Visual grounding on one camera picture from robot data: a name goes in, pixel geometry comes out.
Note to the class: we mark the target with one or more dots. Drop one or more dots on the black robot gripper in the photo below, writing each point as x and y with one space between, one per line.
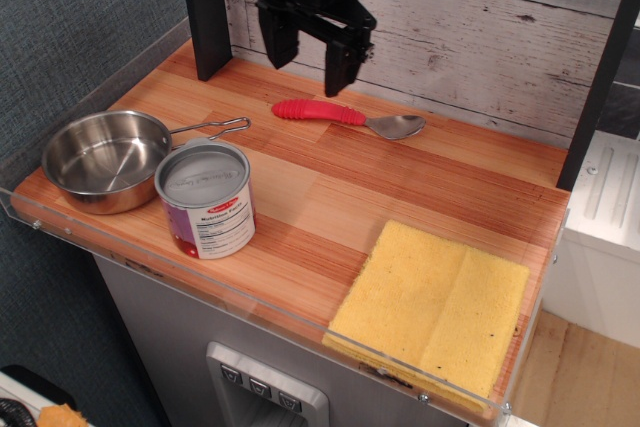
345 26

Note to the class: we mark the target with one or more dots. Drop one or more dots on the toy tin can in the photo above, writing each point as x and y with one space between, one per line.
207 197

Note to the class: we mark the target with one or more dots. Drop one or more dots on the stainless steel pot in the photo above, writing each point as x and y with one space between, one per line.
105 163

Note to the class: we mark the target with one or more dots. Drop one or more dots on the yellow folded cloth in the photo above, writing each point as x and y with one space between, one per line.
434 313

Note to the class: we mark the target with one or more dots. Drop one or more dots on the grey toy fridge cabinet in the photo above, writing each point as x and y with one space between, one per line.
171 329

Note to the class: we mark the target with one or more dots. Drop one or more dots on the silver dispenser button panel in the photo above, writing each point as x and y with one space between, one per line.
251 393

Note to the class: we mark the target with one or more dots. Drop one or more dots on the white toy sink unit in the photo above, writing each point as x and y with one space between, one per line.
593 280

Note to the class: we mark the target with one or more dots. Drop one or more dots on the orange cloth bottom corner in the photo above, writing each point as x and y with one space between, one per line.
60 416

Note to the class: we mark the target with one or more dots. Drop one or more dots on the red handled metal spoon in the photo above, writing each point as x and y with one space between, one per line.
395 127

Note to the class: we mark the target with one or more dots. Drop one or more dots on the black vertical post left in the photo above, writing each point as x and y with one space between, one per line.
210 36

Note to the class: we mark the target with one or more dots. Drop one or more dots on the black vertical post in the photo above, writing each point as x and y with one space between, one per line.
615 46
210 36

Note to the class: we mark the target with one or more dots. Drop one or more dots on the clear acrylic guard rail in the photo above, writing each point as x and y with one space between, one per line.
196 280

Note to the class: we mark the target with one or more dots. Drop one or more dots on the black vertical post right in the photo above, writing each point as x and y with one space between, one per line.
615 46

